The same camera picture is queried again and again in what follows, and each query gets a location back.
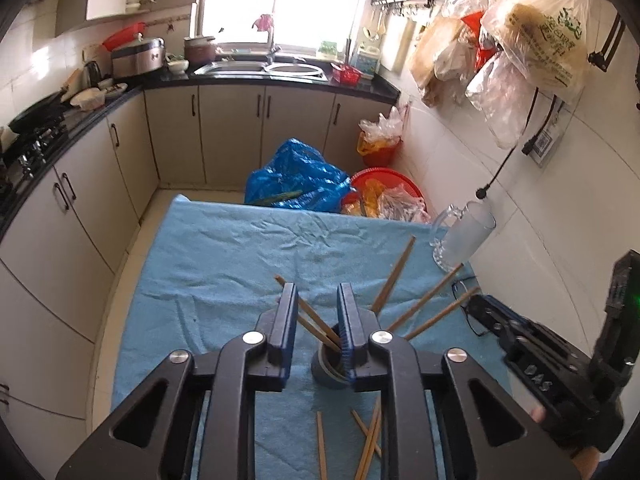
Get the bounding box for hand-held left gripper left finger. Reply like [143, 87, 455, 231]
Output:
[55, 282, 301, 480]

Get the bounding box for red trash bin with bags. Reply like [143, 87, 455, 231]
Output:
[357, 105, 405, 168]

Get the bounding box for clear hanging plastic bag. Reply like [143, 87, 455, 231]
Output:
[466, 55, 532, 149]

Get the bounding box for red plastic basin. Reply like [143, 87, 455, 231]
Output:
[342, 167, 431, 223]

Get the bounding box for dark grey cylindrical utensil holder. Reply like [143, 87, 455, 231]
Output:
[310, 324, 351, 391]

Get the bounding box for white bowl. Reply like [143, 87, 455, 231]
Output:
[70, 87, 106, 110]

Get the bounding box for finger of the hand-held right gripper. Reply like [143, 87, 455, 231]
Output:
[466, 294, 538, 356]

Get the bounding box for steel kitchen sink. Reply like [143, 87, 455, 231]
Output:
[194, 60, 328, 82]

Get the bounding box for silver rice cooker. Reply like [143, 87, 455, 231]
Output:
[111, 37, 166, 79]

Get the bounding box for kitchen window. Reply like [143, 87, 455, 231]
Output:
[197, 0, 406, 58]

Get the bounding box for frosted glass mug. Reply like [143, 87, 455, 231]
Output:
[432, 200, 498, 272]

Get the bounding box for brown cooking pot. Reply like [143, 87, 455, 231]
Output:
[184, 35, 217, 65]

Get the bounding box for black eyeglasses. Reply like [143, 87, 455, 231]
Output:
[452, 280, 490, 337]

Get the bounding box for wooden chopstick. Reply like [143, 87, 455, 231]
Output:
[274, 274, 345, 352]
[403, 287, 481, 341]
[386, 264, 465, 332]
[370, 236, 417, 315]

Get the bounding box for person's right forearm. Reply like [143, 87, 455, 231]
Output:
[570, 447, 603, 480]

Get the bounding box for blue tablecloth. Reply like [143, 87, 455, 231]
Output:
[112, 194, 518, 480]

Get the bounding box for white wall socket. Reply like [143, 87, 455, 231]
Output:
[531, 125, 557, 166]

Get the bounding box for black gas stove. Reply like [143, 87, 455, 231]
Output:
[0, 120, 68, 183]

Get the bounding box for black wok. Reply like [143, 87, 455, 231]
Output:
[9, 94, 68, 133]

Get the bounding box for red plastic basket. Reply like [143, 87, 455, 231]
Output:
[331, 62, 362, 84]

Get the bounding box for white and blue container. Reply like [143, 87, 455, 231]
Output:
[352, 42, 382, 78]

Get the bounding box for beige lower kitchen cabinets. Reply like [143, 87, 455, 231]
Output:
[0, 82, 396, 461]

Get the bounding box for steel sink faucet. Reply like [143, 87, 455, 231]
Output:
[265, 27, 283, 63]

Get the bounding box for black kitchen countertop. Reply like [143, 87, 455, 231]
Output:
[0, 67, 401, 221]

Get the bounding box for black wall hook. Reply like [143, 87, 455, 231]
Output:
[587, 10, 627, 73]

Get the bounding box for red round lid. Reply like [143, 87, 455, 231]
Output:
[102, 22, 146, 52]

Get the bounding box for person's blue clothing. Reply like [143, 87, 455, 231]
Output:
[595, 455, 631, 480]

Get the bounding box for blue plastic bag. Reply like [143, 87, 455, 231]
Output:
[245, 138, 353, 213]

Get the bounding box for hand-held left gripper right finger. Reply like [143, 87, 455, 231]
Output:
[336, 282, 583, 480]

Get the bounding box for pile of wooden chopsticks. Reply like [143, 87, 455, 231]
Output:
[316, 397, 383, 480]

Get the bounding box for brown hanging plastic bag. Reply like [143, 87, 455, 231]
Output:
[410, 15, 482, 107]

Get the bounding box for black power cable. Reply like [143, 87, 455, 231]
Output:
[475, 85, 543, 202]

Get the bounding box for white bag with flatbread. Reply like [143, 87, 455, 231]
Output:
[482, 0, 591, 106]

